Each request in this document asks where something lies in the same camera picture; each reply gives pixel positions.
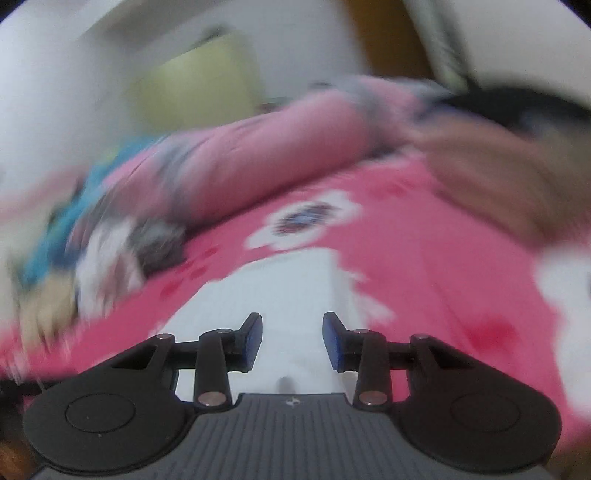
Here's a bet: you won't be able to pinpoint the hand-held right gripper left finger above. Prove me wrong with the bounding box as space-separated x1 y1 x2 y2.
111 311 264 408

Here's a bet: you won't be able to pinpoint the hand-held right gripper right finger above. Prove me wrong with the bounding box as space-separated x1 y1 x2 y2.
322 311 475 408

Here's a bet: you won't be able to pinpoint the white long-sleeve sweater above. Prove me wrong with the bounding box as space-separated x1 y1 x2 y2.
159 247 370 402

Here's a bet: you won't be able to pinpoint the grey folded clothes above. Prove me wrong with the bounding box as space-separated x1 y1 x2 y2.
129 217 190 278

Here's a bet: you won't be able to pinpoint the pink floral blanket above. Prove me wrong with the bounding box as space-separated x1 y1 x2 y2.
0 157 591 444

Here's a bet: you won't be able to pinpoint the crumpled white cloth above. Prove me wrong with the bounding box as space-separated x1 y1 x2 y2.
74 217 144 319

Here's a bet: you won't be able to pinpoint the pink grey duvet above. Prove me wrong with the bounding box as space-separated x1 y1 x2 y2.
102 76 444 232

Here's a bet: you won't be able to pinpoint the beige pants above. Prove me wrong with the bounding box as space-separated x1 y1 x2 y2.
14 281 79 342

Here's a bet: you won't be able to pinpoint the folded checkered garment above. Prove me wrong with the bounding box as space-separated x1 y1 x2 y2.
416 120 591 250

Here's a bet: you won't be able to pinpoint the yellow wardrobe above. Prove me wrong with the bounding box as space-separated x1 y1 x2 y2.
129 32 264 139

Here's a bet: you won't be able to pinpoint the folded black garment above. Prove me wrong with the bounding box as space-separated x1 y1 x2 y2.
455 85 591 139

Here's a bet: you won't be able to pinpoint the wooden door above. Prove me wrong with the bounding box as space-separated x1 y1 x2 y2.
342 0 435 81

